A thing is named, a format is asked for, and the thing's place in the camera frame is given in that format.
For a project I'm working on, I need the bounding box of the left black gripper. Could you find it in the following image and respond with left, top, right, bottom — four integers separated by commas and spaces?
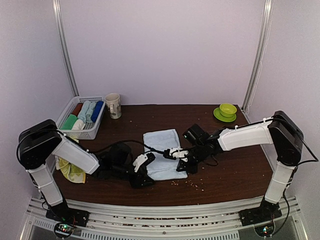
112, 162, 156, 189

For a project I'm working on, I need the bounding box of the light blue towel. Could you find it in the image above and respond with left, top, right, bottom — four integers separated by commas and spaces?
143, 129, 188, 181
77, 100, 91, 123

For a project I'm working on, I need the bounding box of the yellow green patterned towel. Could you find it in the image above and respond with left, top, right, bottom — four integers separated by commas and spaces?
55, 156, 86, 184

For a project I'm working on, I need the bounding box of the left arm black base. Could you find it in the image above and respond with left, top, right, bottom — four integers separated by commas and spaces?
45, 208, 90, 227

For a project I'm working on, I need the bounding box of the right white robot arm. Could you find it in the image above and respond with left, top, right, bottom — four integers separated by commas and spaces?
169, 110, 304, 221

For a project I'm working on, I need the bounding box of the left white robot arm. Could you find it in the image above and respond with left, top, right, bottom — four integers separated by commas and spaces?
16, 119, 155, 222

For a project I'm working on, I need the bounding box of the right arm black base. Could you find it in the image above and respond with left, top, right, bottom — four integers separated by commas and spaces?
238, 207, 282, 227

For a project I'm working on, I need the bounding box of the green saucer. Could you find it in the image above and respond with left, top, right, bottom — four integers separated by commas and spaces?
212, 106, 237, 123

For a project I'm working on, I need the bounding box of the green cup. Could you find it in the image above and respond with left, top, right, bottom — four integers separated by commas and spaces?
219, 103, 237, 118

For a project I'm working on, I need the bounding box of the rolled white towel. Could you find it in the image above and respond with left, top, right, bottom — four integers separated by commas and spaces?
72, 119, 86, 131

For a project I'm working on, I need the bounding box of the rolled pale teal towel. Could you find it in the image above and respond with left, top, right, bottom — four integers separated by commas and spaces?
85, 102, 97, 123

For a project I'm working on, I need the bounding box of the beige ceramic mug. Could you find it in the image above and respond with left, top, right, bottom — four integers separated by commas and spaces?
104, 93, 122, 120

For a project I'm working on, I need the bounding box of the rolled dark blue towel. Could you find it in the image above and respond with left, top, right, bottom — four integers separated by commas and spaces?
90, 101, 104, 123

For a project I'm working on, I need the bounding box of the rolled light blue towel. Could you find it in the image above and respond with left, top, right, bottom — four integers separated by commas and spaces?
77, 100, 91, 123

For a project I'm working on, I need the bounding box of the white plastic basket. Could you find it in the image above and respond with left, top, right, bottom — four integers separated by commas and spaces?
56, 96, 106, 140

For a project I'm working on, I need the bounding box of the rolled green towel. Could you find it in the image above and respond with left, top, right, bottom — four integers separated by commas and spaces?
60, 114, 78, 130

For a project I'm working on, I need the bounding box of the rolled brown towel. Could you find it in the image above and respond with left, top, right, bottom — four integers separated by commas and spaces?
71, 102, 83, 117

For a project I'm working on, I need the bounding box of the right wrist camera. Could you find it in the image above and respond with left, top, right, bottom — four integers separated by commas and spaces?
163, 147, 189, 162

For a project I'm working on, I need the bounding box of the aluminium front rail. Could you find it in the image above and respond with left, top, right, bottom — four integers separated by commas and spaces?
17, 197, 311, 240

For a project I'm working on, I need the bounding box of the right aluminium frame post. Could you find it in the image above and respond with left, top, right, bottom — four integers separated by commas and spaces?
242, 0, 274, 113

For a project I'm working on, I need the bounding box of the aluminium frame post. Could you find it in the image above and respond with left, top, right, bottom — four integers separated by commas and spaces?
242, 0, 274, 113
52, 0, 80, 97

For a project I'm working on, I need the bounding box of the left aluminium frame post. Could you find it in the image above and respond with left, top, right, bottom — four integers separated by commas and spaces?
52, 0, 80, 97

